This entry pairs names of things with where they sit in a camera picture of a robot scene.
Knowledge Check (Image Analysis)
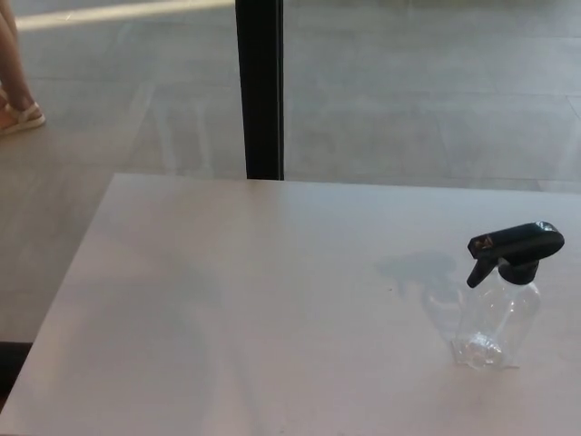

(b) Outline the black trigger spray lid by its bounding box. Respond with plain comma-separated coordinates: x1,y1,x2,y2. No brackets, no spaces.
466,219,566,290

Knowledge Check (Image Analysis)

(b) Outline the clear plastic spray bottle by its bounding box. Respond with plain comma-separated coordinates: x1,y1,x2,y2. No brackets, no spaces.
452,273,543,370

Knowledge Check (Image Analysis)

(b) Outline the white sandal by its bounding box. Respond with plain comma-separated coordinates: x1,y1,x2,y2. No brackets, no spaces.
0,101,47,136

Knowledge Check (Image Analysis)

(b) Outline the person's bare leg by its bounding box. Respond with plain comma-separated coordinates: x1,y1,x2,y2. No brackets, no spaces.
0,0,36,112

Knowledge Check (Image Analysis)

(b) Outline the black window frame post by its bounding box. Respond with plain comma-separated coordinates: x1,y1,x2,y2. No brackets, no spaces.
234,0,286,182

